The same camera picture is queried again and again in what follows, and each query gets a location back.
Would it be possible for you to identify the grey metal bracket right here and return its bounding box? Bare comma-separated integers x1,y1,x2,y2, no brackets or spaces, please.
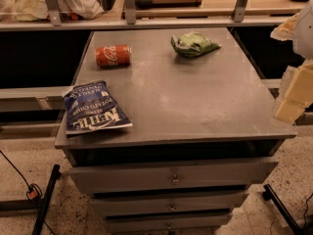
232,0,248,23

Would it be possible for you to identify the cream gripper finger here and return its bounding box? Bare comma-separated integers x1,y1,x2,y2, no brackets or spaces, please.
273,62,313,123
270,13,298,41

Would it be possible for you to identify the black stand leg right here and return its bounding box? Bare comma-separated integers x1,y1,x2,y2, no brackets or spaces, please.
262,184,304,235

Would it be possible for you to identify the black stand leg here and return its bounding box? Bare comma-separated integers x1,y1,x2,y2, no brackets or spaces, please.
262,184,304,235
31,164,62,235

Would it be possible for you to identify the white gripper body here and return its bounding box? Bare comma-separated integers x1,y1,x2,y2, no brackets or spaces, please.
292,0,313,59

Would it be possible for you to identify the blue Kettle chips bag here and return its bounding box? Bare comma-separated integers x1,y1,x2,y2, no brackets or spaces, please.
62,80,132,135

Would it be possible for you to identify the green chip bag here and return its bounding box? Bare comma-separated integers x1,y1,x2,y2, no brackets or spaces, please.
170,31,220,58

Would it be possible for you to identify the bottom grey drawer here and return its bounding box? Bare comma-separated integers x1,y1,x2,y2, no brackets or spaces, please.
105,212,233,233

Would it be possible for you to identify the grey metal bracket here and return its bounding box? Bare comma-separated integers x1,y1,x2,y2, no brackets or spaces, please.
124,0,136,24
232,0,248,23
45,0,62,26

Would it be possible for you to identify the grey drawer cabinet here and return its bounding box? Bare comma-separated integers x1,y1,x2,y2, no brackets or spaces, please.
56,27,295,224

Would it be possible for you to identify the middle grey drawer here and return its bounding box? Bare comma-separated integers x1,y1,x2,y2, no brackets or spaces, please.
90,190,248,216

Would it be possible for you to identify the grey drawer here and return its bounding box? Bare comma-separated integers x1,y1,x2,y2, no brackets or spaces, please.
105,212,233,233
90,190,248,216
69,157,278,194

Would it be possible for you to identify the grey metal bracket left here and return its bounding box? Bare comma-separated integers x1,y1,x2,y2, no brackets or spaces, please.
45,0,62,26

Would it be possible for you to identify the grey metal bracket middle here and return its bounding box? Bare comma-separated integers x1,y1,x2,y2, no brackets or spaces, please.
124,0,136,24

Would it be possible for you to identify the black cable with orange plug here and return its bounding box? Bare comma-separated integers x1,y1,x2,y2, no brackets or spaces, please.
0,150,58,235

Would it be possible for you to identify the black cable right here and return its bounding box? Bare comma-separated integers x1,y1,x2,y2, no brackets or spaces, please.
301,191,313,230

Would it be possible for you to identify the black stand leg left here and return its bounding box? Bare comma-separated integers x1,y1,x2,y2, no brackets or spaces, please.
31,164,62,235

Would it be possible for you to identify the white cloth on shelf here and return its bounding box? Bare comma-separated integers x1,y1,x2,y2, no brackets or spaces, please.
0,0,104,22

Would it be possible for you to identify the red coke can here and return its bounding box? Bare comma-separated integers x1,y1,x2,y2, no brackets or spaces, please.
95,45,131,67

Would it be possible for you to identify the top grey drawer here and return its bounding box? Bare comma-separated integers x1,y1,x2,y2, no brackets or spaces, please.
69,157,278,194

